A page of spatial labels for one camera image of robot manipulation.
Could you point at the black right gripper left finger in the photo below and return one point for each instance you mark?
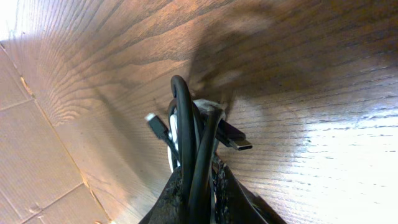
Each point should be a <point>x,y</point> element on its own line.
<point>169,207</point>

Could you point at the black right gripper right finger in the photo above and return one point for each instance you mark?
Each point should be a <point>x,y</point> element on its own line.
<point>234,203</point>

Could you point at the cardboard box side panel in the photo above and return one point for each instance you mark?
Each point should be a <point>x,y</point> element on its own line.
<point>39,181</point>

